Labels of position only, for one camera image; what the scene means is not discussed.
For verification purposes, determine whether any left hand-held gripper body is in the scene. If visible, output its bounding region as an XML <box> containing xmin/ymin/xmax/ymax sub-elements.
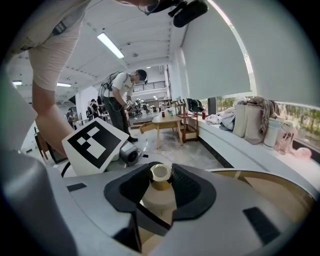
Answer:
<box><xmin>61</xmin><ymin>116</ymin><xmax>144</xmax><ymax>178</ymax></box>

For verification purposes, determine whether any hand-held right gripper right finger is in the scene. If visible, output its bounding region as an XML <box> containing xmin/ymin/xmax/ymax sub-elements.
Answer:
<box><xmin>149</xmin><ymin>163</ymin><xmax>297</xmax><ymax>256</ymax></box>

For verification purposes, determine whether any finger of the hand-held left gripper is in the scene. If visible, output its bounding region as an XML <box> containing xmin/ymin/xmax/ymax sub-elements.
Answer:
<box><xmin>136</xmin><ymin>151</ymin><xmax>177</xmax><ymax>168</ymax></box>

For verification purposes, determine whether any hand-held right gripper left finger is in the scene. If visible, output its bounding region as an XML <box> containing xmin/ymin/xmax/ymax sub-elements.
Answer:
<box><xmin>1</xmin><ymin>148</ymin><xmax>151</xmax><ymax>256</ymax></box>

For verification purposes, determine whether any white bottle with gold cap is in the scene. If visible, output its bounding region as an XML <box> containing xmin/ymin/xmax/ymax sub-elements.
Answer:
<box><xmin>140</xmin><ymin>161</ymin><xmax>179</xmax><ymax>219</ymax></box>

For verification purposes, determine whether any person's left forearm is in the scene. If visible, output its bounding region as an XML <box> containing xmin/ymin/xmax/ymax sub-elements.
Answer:
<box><xmin>31</xmin><ymin>80</ymin><xmax>76</xmax><ymax>161</ymax></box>

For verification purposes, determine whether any square light wooden table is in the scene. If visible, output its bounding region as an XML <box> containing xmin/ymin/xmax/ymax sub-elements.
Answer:
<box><xmin>138</xmin><ymin>113</ymin><xmax>184</xmax><ymax>150</ymax></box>

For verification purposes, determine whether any wooden armchair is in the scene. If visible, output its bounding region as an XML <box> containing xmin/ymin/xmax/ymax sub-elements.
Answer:
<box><xmin>173</xmin><ymin>99</ymin><xmax>201</xmax><ymax>143</ymax></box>

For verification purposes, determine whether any black-white striped blanket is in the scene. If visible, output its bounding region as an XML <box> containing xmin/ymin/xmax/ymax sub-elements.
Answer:
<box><xmin>176</xmin><ymin>97</ymin><xmax>205</xmax><ymax>113</ymax></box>

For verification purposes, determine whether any white clothes pile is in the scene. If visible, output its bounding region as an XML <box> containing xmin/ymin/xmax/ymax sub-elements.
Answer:
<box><xmin>204</xmin><ymin>113</ymin><xmax>226</xmax><ymax>126</ymax></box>

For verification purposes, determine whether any white curved window bench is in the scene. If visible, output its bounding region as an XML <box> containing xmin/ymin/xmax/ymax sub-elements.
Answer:
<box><xmin>196</xmin><ymin>117</ymin><xmax>320</xmax><ymax>182</ymax></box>

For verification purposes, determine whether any black mezzanine railing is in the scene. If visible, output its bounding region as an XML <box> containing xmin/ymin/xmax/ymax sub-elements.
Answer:
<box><xmin>133</xmin><ymin>80</ymin><xmax>168</xmax><ymax>93</ymax></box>

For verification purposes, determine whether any grey-white clothes pile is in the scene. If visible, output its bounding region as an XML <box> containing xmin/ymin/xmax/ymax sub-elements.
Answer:
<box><xmin>219</xmin><ymin>104</ymin><xmax>238</xmax><ymax>131</ymax></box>

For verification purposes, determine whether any cream tote bag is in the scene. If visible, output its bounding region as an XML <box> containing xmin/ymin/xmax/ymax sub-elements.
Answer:
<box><xmin>243</xmin><ymin>104</ymin><xmax>268</xmax><ymax>146</ymax></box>
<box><xmin>232</xmin><ymin>103</ymin><xmax>248</xmax><ymax>139</ymax></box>

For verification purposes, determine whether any white lidded cup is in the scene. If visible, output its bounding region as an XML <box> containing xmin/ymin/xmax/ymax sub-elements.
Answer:
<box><xmin>263</xmin><ymin>116</ymin><xmax>285</xmax><ymax>151</ymax></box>

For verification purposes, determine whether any pink drinking bottle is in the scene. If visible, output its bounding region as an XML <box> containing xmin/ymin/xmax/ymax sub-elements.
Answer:
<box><xmin>274</xmin><ymin>120</ymin><xmax>299</xmax><ymax>156</ymax></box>

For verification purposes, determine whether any pink plush toy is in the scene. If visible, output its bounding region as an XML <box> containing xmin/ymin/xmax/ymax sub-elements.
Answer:
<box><xmin>291</xmin><ymin>146</ymin><xmax>313</xmax><ymax>161</ymax></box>

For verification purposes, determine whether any long ceiling light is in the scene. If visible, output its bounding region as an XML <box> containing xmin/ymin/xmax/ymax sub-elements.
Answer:
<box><xmin>96</xmin><ymin>31</ymin><xmax>125</xmax><ymax>60</ymax></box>

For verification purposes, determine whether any grey roller blind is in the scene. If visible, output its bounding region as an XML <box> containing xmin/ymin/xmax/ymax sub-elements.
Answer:
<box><xmin>181</xmin><ymin>0</ymin><xmax>253</xmax><ymax>101</ymax></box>
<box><xmin>214</xmin><ymin>0</ymin><xmax>320</xmax><ymax>111</ymax></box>

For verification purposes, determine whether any person's cream t-shirt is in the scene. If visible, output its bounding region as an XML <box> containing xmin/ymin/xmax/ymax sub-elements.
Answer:
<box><xmin>9</xmin><ymin>0</ymin><xmax>91</xmax><ymax>91</ymax></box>

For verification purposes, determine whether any person's head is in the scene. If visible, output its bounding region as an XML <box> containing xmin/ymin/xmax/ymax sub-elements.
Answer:
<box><xmin>119</xmin><ymin>0</ymin><xmax>161</xmax><ymax>15</ymax></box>

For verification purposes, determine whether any black window post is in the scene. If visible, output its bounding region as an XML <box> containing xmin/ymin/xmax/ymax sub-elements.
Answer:
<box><xmin>206</xmin><ymin>96</ymin><xmax>218</xmax><ymax>119</ymax></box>

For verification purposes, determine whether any black head-mounted camera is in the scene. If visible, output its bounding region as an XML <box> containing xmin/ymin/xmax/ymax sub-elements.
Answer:
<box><xmin>167</xmin><ymin>0</ymin><xmax>209</xmax><ymax>29</ymax></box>

